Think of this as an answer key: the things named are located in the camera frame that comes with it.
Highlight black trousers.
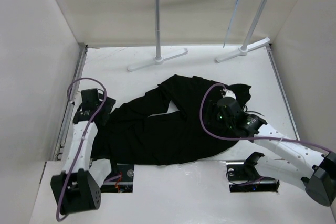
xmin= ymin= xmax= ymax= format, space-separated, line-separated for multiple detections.
xmin=91 ymin=75 xmax=237 ymax=165

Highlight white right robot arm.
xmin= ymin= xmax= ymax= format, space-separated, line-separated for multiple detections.
xmin=199 ymin=97 xmax=335 ymax=207

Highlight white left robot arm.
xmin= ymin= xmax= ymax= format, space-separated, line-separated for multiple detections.
xmin=50 ymin=89 xmax=118 ymax=221

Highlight translucent blue clothes hanger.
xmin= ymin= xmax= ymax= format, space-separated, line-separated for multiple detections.
xmin=223 ymin=0 xmax=240 ymax=48

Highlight white clothes rack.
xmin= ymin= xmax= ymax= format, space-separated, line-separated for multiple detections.
xmin=127 ymin=0 xmax=271 ymax=72

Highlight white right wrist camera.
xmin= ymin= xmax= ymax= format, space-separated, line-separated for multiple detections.
xmin=221 ymin=89 xmax=236 ymax=100

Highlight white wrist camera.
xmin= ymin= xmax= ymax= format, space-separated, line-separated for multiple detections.
xmin=70 ymin=91 xmax=82 ymax=107
xmin=221 ymin=89 xmax=236 ymax=100

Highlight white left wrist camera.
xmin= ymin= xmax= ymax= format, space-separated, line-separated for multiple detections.
xmin=70 ymin=91 xmax=82 ymax=107

